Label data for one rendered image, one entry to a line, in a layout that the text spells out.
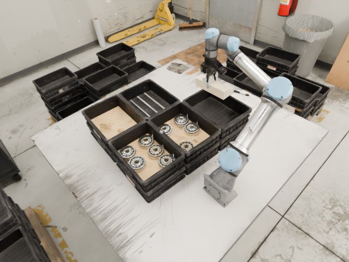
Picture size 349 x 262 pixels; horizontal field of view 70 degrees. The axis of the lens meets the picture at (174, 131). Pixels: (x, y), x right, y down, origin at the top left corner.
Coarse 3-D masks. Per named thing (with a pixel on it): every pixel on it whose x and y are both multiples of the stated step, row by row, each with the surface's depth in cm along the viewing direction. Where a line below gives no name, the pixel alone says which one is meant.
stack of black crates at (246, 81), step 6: (234, 78) 271; (240, 78) 281; (246, 78) 287; (234, 84) 275; (240, 84) 267; (246, 84) 262; (252, 84) 279; (246, 90) 266; (252, 90) 261; (258, 90) 254; (258, 96) 259
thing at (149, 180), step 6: (138, 126) 161; (126, 132) 158; (114, 138) 154; (114, 150) 147; (180, 150) 145; (120, 156) 144; (180, 156) 141; (174, 162) 139; (132, 168) 137; (162, 168) 136; (168, 168) 138; (138, 180) 134; (144, 180) 131; (150, 180) 132
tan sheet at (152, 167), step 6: (132, 144) 164; (138, 144) 164; (138, 150) 160; (144, 150) 159; (144, 156) 156; (150, 162) 152; (156, 162) 152; (144, 168) 149; (150, 168) 149; (156, 168) 149; (138, 174) 146; (144, 174) 146; (150, 174) 146
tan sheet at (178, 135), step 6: (174, 126) 173; (174, 132) 169; (180, 132) 169; (204, 132) 168; (174, 138) 165; (180, 138) 165; (186, 138) 165; (192, 138) 164; (198, 138) 164; (204, 138) 164
